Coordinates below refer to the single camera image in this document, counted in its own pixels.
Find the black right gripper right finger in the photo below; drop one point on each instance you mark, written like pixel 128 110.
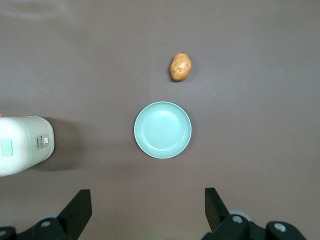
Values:
pixel 215 210

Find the orange brown toy potato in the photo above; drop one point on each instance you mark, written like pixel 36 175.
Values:
pixel 181 67

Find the pale green round plate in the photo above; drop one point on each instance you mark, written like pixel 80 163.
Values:
pixel 162 130

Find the brown table cloth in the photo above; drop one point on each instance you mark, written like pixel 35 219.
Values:
pixel 250 100

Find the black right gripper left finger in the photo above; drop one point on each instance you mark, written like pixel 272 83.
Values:
pixel 75 212

